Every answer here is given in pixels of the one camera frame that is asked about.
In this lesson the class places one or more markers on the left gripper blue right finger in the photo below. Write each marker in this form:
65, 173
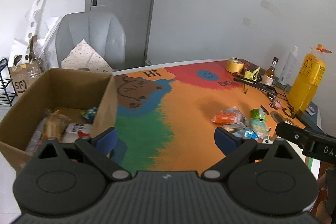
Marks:
237, 152

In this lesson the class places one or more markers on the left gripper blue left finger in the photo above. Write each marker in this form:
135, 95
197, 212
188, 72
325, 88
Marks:
95, 151

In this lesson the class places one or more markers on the blue snack packet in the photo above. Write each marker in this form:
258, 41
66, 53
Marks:
247, 132

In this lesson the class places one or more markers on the orange candy packet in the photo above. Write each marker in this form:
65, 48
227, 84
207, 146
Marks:
222, 118

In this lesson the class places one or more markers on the green shiny snack bag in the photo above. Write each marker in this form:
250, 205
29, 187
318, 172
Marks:
89, 114

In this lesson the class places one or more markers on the small green snack pouch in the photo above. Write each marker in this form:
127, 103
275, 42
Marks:
258, 114

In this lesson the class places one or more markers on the brown bread snack pack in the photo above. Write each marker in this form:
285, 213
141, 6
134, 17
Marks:
55, 125

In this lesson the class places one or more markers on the clear white snack pack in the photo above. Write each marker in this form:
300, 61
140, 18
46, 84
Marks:
36, 138

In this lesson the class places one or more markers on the teal cracker pack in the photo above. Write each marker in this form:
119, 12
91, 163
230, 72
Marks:
260, 128

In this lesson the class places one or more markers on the person's right hand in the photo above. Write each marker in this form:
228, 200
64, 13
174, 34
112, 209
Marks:
325, 212

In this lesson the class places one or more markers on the black remote control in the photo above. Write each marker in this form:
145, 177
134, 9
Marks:
314, 122

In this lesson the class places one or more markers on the black folding stand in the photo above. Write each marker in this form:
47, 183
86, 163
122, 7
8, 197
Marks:
256, 84

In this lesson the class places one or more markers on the colourful cartoon table mat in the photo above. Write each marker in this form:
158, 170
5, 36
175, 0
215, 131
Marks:
164, 116

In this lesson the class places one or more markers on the brown cardboard box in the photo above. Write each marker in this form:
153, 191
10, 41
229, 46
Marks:
70, 92

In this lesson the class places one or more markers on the yellow bread bag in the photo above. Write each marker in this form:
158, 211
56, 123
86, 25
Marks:
308, 80

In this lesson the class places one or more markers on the small amber glass bottle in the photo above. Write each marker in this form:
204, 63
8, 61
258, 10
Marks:
268, 77

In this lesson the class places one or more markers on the white plastic bottle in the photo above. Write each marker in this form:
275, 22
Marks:
288, 67

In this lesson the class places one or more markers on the yellow tape roll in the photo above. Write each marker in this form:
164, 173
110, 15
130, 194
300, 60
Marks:
234, 66

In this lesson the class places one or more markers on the white dotted pillow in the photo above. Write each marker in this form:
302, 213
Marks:
83, 57

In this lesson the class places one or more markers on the SF cardboard box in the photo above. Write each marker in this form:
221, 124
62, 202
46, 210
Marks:
27, 66

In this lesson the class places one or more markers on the black metal rack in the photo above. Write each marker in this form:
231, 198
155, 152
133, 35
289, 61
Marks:
8, 93

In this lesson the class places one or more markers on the grey upholstered chair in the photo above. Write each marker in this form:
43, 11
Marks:
101, 30

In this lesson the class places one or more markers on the white perforated foam board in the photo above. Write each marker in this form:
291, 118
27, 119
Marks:
22, 48

